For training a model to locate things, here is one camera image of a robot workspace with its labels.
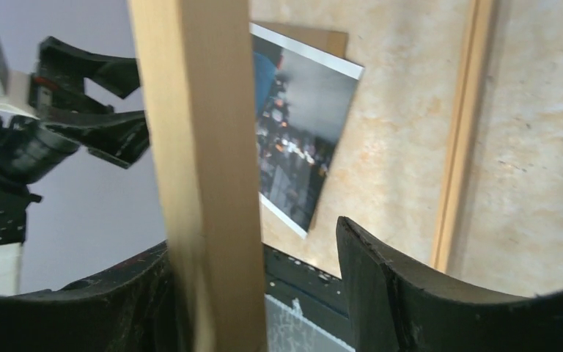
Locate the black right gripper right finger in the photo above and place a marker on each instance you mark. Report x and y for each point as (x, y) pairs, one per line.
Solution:
(396, 303)

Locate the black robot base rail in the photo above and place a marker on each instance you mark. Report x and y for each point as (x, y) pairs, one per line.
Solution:
(306, 307)

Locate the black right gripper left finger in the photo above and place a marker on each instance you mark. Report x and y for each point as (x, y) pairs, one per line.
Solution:
(131, 306)

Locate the light wooden picture frame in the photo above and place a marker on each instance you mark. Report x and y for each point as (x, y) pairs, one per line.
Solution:
(195, 65)

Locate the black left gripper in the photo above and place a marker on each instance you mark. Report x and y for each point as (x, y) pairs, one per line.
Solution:
(28, 151)

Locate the brown cardboard backing board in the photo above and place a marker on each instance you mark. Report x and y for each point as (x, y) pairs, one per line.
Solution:
(330, 41)

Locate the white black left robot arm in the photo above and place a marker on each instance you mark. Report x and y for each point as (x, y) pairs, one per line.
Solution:
(15, 197)

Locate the printed colour photo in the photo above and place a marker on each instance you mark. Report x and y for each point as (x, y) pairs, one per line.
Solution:
(303, 97)

